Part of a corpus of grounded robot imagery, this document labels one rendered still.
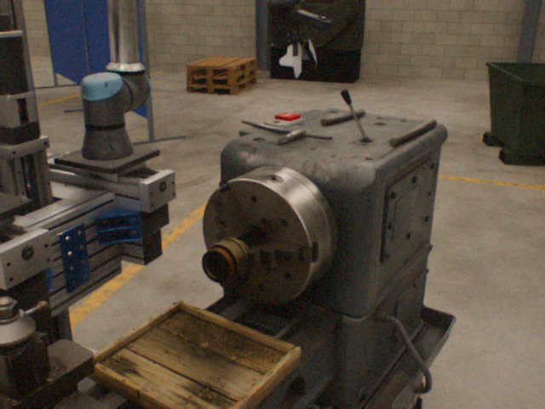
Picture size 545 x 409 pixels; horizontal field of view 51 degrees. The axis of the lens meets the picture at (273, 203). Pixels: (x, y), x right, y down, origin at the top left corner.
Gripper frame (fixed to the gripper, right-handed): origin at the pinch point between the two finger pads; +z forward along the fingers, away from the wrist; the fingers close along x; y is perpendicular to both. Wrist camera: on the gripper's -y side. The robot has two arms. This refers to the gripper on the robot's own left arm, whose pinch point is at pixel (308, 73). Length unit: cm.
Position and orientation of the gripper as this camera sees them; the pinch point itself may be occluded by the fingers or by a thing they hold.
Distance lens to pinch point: 164.6
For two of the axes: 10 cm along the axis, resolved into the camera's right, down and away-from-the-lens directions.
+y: -9.0, 0.7, 4.3
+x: -3.9, 3.5, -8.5
